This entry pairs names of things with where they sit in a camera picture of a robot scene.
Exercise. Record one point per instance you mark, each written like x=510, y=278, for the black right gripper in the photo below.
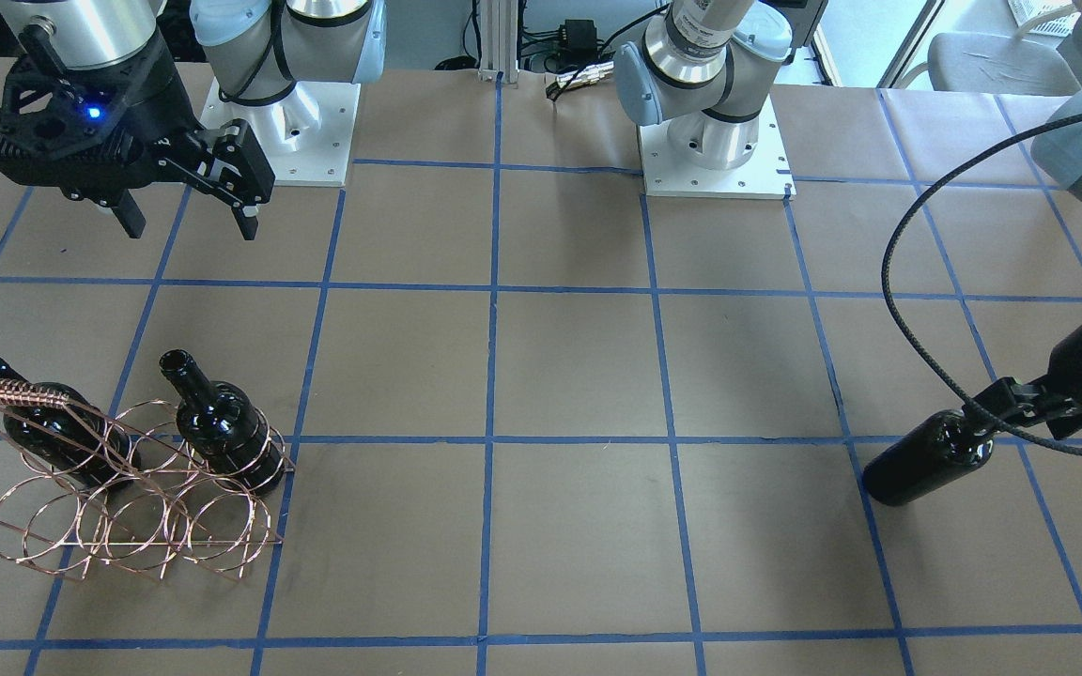
x=162, y=101

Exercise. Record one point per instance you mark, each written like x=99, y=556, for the dark wine bottle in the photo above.
x=223, y=426
x=944, y=448

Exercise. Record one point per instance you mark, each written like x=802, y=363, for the dark wine bottle in basket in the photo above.
x=223, y=426

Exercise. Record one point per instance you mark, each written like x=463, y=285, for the grey office chair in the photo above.
x=996, y=64

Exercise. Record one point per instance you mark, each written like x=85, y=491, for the black power adapter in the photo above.
x=578, y=37

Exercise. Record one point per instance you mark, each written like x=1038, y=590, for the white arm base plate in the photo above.
x=307, y=137
x=697, y=156

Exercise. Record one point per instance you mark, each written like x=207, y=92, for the copper wire wine basket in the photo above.
x=162, y=504

